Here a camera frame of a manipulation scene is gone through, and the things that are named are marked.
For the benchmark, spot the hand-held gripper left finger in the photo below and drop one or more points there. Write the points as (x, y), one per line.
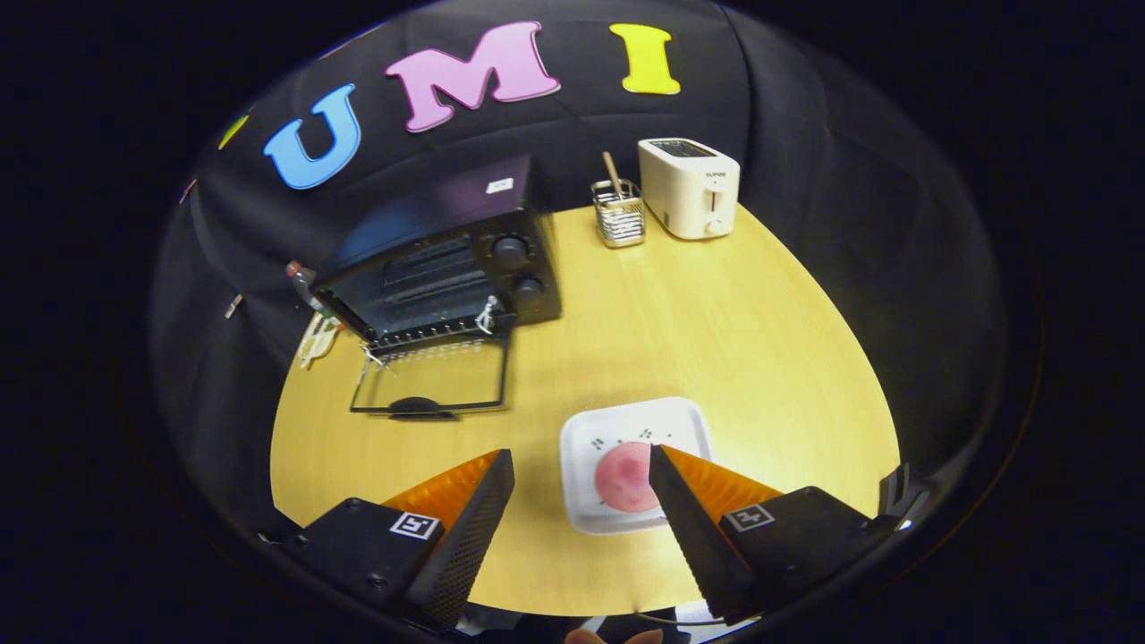
(465, 537)

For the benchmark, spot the wooden stick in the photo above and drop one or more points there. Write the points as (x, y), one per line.
(613, 172)

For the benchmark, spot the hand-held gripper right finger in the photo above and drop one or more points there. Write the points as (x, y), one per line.
(693, 537)

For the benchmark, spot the clear plastic water bottle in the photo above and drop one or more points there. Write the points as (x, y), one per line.
(302, 282)

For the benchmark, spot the small metal clip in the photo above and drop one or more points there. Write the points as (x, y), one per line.
(233, 306)

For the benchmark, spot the white square plate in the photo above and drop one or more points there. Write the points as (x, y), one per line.
(586, 429)

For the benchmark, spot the white divided snack tray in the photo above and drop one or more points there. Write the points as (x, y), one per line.
(318, 340)

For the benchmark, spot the pink round meat slice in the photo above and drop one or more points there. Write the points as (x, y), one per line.
(622, 478)

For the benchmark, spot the white pop-up toaster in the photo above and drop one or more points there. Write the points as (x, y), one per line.
(689, 192)

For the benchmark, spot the black toaster oven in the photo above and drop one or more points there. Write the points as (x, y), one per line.
(429, 215)

